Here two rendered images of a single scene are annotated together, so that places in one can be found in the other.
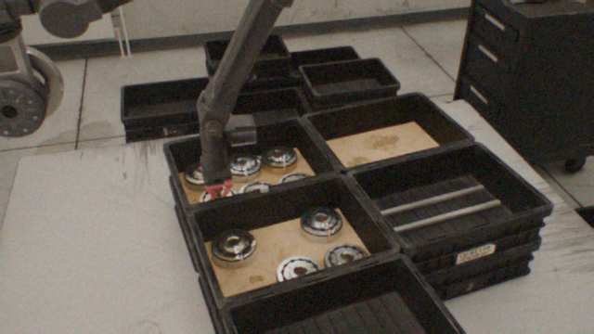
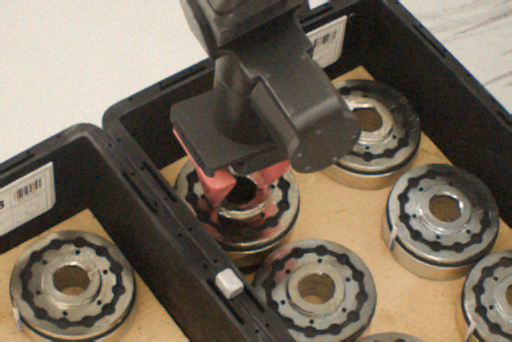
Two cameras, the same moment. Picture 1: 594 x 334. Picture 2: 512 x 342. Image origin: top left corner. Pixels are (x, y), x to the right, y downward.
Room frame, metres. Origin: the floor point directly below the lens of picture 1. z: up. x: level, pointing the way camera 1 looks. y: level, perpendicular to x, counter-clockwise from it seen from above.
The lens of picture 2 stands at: (0.90, -0.41, 1.77)
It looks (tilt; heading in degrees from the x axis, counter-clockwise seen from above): 55 degrees down; 73
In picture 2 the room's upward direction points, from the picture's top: 4 degrees clockwise
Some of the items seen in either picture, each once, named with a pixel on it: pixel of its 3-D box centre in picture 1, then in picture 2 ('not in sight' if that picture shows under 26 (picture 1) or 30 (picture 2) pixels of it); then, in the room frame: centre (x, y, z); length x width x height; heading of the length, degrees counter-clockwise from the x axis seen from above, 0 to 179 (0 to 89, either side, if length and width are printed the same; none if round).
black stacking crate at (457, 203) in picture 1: (442, 208); not in sight; (1.07, -0.36, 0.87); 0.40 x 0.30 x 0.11; 111
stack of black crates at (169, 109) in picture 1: (175, 140); not in sight; (2.15, 0.53, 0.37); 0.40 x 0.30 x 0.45; 103
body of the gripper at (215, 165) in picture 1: (214, 159); (250, 99); (1.11, 0.19, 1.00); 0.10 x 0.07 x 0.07; 14
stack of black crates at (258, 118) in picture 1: (264, 138); not in sight; (2.25, 0.14, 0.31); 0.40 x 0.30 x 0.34; 103
